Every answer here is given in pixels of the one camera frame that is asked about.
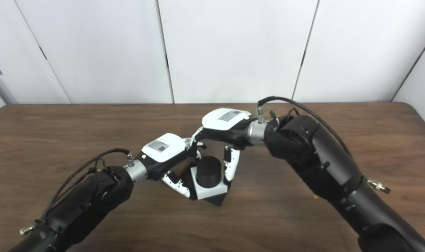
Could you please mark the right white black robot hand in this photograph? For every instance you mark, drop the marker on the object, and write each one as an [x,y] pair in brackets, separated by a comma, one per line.
[226,126]

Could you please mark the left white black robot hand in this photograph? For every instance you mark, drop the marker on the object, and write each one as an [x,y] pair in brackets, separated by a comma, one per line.
[163,154]

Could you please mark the black peg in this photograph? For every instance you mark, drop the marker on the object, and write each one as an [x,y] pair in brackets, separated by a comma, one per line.
[209,171]

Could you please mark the white square piece with hole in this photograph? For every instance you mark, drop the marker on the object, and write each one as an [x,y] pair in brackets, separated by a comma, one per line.
[209,192]

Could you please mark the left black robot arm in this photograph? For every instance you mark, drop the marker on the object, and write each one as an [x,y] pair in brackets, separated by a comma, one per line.
[90,199]

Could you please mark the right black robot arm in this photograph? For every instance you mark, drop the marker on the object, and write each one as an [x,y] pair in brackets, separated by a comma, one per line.
[324,161]

